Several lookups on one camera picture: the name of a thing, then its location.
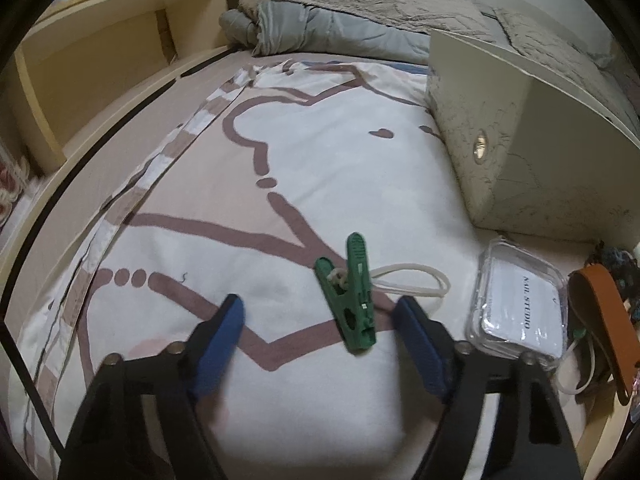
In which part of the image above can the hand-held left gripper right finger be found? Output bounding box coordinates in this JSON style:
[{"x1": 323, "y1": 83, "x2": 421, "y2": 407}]
[{"x1": 392, "y1": 296, "x2": 583, "y2": 480}]

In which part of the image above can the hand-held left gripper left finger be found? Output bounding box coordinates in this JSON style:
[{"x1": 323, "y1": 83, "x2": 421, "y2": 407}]
[{"x1": 57, "y1": 294, "x2": 246, "y2": 480}]

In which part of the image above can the grey duvet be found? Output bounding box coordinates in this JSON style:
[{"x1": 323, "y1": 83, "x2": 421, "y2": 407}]
[{"x1": 220, "y1": 0, "x2": 501, "y2": 66}]

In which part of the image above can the clear plastic case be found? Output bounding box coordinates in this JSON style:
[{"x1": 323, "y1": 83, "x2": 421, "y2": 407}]
[{"x1": 465, "y1": 237, "x2": 571, "y2": 371}]

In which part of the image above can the blue plush keychain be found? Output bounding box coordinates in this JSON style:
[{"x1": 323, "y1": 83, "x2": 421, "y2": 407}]
[{"x1": 587, "y1": 240, "x2": 640, "y2": 321}]

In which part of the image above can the printed blanket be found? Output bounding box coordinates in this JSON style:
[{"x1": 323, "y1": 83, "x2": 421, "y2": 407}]
[{"x1": 10, "y1": 57, "x2": 601, "y2": 480}]

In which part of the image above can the beige quilted blanket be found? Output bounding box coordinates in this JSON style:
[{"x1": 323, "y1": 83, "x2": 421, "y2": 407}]
[
  {"x1": 492, "y1": 7, "x2": 626, "y2": 86},
  {"x1": 237, "y1": 0, "x2": 496, "y2": 36}
]

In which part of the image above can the white storage box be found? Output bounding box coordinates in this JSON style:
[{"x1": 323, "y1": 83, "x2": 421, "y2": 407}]
[{"x1": 426, "y1": 28, "x2": 640, "y2": 256}]

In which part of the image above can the brown leather strap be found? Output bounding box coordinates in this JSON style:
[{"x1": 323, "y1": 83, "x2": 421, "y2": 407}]
[{"x1": 567, "y1": 265, "x2": 640, "y2": 393}]

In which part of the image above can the white rubber band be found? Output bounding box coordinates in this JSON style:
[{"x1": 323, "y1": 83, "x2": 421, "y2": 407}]
[{"x1": 367, "y1": 265, "x2": 451, "y2": 301}]

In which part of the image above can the green clothespin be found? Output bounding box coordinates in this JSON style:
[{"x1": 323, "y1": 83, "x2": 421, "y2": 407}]
[{"x1": 314, "y1": 232, "x2": 377, "y2": 356}]

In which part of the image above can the light wooden shelf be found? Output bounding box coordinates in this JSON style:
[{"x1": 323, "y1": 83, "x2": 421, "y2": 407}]
[{"x1": 0, "y1": 0, "x2": 261, "y2": 261}]

